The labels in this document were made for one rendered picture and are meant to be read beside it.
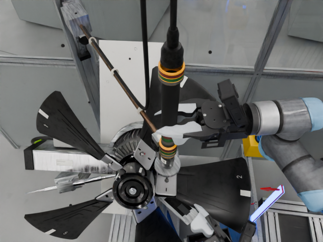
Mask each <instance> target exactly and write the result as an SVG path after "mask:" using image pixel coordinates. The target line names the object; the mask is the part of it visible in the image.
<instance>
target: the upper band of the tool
mask: <svg viewBox="0 0 323 242"><path fill-rule="evenodd" d="M158 68H159V70H160V71H161V72H162V73H163V74H165V75H170V76H173V75H178V74H180V73H182V72H183V71H184V69H185V62H183V65H182V66H181V67H179V68H177V69H167V68H165V67H163V66H162V65H161V63H160V61H159V63H158ZM170 70H172V71H176V73H168V72H166V71H170ZM164 78H165V77H164ZM166 79H167V78H166ZM168 79H169V78H168ZM163 81H164V80H163ZM165 82H167V81H165Z"/></svg>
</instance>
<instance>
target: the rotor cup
mask: <svg viewBox="0 0 323 242"><path fill-rule="evenodd" d="M120 163H121V164H123V165H124V166H123V167H122V168H121V169H120V170H118V171H116V176H117V174H118V173H119V174H118V176H117V178H116V179H115V181H114V183H113V186H112V194H113V197H114V199H115V200H116V202H117V203H118V204H119V205H121V206H122V207H124V208H127V209H131V210H137V209H141V208H144V207H145V206H146V205H148V204H149V203H150V201H151V200H152V198H153V194H154V187H155V186H156V175H157V172H156V170H155V168H154V167H153V169H152V171H150V170H146V169H145V168H144V167H143V166H142V165H141V164H140V163H139V162H138V161H137V160H136V159H135V157H134V152H133V153H129V154H127V155H125V156H124V157H123V158H122V159H121V160H120ZM140 168H142V172H141V173H140V172H139V169H140ZM130 188H135V189H136V191H137V192H136V193H135V194H130V192H129V190H130Z"/></svg>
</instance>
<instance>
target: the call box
mask: <svg viewBox="0 0 323 242"><path fill-rule="evenodd" d="M242 140H243V148H244V155H245V156H246V157H263V156H262V155H261V154H260V152H259V149H258V144H259V141H258V140H257V136H255V135H248V137H247V138H243V139H242Z"/></svg>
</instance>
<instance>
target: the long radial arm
mask: <svg viewBox="0 0 323 242"><path fill-rule="evenodd" d="M97 144H98V145H99V147H100V148H101V149H102V150H103V151H104V152H105V153H108V154H109V155H110V156H112V157H114V156H113V155H114V154H115V152H116V151H115V152H112V150H113V148H114V147H115V145H114V147H109V144H102V143H97ZM33 160H34V169H36V170H51V171H66V172H81V173H96V174H112V173H113V172H114V171H113V170H112V168H110V167H109V166H108V167H107V165H106V164H105V163H104V162H102V161H101V160H99V161H97V160H96V159H95V158H93V157H92V156H91V155H89V154H87V153H85V152H83V151H81V150H79V149H77V148H69V147H55V146H54V145H53V140H47V141H45V142H44V143H42V144H41V145H39V146H38V147H36V148H35V149H34V150H33Z"/></svg>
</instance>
